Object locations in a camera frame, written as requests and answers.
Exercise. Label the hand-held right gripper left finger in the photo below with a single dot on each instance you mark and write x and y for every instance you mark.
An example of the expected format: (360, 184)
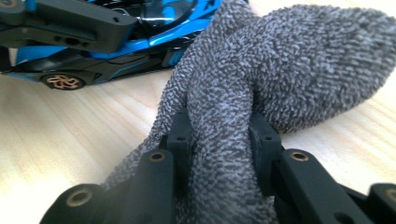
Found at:
(154, 186)

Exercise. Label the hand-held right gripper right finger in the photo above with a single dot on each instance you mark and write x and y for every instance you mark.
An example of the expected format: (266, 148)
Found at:
(311, 189)

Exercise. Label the blue toy car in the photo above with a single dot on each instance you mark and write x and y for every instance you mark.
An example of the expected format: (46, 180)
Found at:
(130, 56)

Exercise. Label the grey towel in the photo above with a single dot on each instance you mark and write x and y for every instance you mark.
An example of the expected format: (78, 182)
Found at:
(264, 77)

